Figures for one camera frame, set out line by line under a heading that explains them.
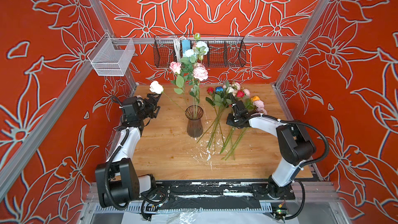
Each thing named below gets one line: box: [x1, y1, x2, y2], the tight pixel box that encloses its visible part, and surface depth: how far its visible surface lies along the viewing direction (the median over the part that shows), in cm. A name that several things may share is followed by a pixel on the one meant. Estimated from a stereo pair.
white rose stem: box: [149, 80, 187, 114], surface depth 65 cm
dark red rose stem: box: [236, 89, 246, 98], surface depth 102 cm
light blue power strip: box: [181, 39, 191, 54], surface depth 91 cm
